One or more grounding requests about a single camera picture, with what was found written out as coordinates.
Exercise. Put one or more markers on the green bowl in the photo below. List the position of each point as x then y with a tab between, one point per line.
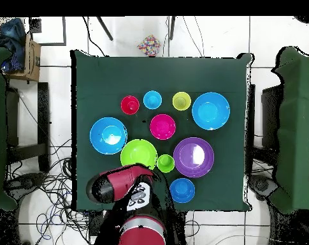
139	153

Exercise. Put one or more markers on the small dark blue bowl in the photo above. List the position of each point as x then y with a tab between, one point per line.
182	190

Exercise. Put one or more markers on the large light blue bowl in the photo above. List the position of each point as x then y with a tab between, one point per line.
210	111
108	136

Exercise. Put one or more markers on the green cup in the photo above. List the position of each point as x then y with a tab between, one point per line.
166	163

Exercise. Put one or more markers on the black tripod leg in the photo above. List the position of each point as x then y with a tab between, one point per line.
172	28
105	29

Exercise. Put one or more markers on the cardboard box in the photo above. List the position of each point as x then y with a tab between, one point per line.
31	63

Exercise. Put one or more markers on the blue denim cloth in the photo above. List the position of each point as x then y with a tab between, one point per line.
11	35

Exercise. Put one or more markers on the red cup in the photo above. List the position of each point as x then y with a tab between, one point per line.
130	105

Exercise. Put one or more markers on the light blue cup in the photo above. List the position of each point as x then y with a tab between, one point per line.
152	100

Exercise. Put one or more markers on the pink bowl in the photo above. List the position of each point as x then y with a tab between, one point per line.
162	126

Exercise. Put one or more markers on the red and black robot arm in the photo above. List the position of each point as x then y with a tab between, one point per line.
121	181

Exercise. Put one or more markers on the purple bowl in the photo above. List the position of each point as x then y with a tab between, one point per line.
184	158

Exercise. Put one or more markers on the dark green tablecloth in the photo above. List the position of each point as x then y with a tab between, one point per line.
156	76

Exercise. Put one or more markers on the colourful patterned box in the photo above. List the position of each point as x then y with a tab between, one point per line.
149	45

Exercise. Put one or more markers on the black stool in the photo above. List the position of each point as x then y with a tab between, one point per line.
43	114
270	117

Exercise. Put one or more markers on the grey pedestal foot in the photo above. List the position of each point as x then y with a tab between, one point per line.
261	185
24	181

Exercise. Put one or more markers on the yellow cup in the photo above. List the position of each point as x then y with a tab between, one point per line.
181	101

